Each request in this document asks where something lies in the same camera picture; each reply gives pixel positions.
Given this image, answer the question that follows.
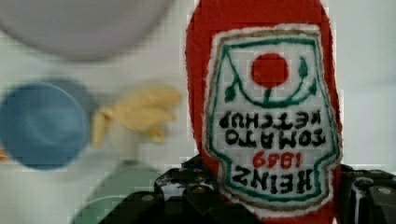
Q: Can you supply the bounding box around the grey round plate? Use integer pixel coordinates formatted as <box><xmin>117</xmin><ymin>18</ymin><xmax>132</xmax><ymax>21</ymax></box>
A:
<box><xmin>0</xmin><ymin>0</ymin><xmax>173</xmax><ymax>61</ymax></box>

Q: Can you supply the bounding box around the yellow peeled banana toy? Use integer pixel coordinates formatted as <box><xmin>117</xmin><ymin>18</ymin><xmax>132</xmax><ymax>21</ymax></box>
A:
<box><xmin>91</xmin><ymin>85</ymin><xmax>181</xmax><ymax>146</ymax></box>

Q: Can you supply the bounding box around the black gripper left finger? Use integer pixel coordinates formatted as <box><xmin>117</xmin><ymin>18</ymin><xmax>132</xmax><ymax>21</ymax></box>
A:
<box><xmin>99</xmin><ymin>155</ymin><xmax>263</xmax><ymax>224</ymax></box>

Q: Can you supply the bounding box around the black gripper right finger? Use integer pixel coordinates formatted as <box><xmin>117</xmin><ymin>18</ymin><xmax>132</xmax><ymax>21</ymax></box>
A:
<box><xmin>336</xmin><ymin>164</ymin><xmax>396</xmax><ymax>224</ymax></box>

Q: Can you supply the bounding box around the green mug with handle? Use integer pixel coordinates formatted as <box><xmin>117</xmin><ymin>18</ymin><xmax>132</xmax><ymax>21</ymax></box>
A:
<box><xmin>70</xmin><ymin>161</ymin><xmax>160</xmax><ymax>224</ymax></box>

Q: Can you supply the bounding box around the blue cup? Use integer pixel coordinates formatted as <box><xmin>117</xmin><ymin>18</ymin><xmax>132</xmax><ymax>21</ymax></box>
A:
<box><xmin>1</xmin><ymin>79</ymin><xmax>98</xmax><ymax>170</ymax></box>

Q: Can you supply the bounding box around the red plush ketchup bottle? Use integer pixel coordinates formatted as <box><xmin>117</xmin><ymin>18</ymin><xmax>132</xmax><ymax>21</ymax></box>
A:
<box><xmin>186</xmin><ymin>0</ymin><xmax>342</xmax><ymax>224</ymax></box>

